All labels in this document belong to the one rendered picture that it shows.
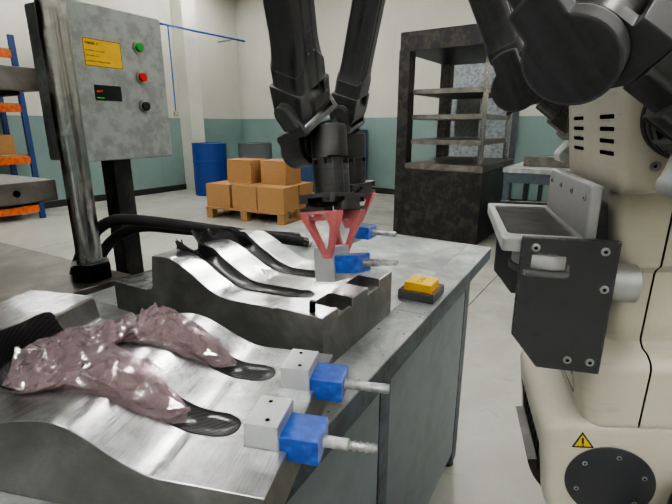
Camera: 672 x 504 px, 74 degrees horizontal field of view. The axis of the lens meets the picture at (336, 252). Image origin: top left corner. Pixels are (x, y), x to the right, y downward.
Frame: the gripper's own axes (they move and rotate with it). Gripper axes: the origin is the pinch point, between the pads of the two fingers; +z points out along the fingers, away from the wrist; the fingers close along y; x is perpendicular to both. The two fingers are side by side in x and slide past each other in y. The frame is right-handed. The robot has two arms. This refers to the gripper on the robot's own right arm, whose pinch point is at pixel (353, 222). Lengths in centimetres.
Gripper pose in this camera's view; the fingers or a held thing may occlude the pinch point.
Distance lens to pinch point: 101.7
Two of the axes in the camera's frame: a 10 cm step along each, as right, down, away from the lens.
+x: 8.6, 1.2, -5.0
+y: -5.1, 2.4, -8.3
